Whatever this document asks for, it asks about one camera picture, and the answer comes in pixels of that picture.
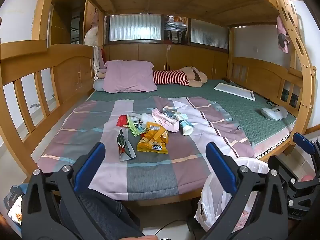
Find green wrapper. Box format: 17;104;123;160
126;115;148;137

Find person's left hand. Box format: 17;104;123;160
130;234;158;240

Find black floor cable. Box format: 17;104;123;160
144;219;200;240

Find white plastic bag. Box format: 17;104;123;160
195;157;270;233

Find yellow chip bag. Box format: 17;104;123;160
137;122;169;154

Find red packet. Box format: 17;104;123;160
116;115;129;128

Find white flat board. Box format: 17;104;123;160
214;82;256;101

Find striped stuffed doll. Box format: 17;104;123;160
153;66;208;88

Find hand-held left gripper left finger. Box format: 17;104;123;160
21;142;110;240

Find dark silver snack bag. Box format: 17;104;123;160
116;129;137;162

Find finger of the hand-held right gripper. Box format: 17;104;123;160
292;132;320;161
268;155;300;188

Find grey-blue pillow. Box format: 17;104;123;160
93;78;107;92

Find wooden bunk bed frame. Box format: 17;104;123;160
0;0;320;205

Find white oval device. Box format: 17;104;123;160
260;105;288;121

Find green bed mat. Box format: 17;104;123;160
86;79;297;146

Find pink wrapper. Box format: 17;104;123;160
152;108;180;132

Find stack of books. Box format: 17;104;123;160
164;15;189;46

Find pink pillow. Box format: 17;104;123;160
102;60;158;93

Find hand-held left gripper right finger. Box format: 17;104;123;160
205;141;289;240

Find pink hanging cloth bag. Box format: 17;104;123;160
276;16;292;54

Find hanging white red clothing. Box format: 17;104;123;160
94;46;106;78

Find plaid pink grey blanket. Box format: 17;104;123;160
37;95;255;202

